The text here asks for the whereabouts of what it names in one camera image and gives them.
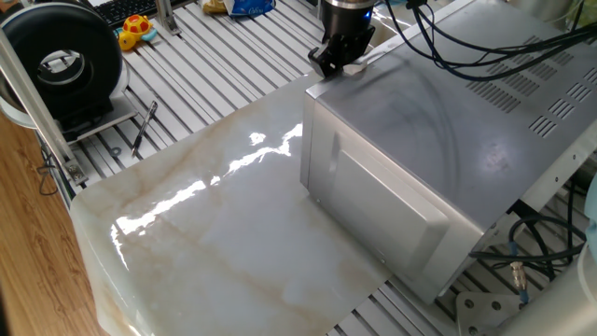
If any yellow toy turtle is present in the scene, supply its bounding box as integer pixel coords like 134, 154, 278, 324
114, 14, 159, 51

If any black computer keyboard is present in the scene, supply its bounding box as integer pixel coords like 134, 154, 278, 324
90, 0, 187, 27

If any black gripper cable bundle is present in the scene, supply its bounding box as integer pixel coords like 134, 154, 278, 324
384, 0, 597, 83

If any thin black wire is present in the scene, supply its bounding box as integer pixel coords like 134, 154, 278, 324
36, 144, 60, 196

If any black cable loop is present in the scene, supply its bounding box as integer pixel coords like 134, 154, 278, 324
468, 181, 589, 281

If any white tape piece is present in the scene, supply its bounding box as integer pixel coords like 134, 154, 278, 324
342, 59, 369, 77

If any small aluminium bracket post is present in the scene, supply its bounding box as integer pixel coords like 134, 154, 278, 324
156, 0, 182, 36

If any aluminium frame post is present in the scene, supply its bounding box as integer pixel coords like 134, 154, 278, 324
0, 27, 90, 187

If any blue cable with metal connector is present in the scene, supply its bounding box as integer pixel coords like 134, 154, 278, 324
507, 242, 531, 304

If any black pen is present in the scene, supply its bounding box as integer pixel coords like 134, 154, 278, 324
131, 100, 159, 158

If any blue snack bag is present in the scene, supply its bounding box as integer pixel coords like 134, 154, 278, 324
223, 0, 276, 18

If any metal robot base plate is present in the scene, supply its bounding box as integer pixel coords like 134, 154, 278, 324
455, 291, 521, 336

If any silver microwave body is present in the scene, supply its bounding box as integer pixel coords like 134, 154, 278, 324
299, 0, 597, 304

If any glossy marble pattern mat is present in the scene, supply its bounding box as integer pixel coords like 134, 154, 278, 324
69, 69, 393, 336

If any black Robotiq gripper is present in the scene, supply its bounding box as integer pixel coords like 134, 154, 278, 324
308, 0, 377, 78

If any black ring-shaped device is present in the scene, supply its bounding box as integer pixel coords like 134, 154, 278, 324
0, 2, 139, 144

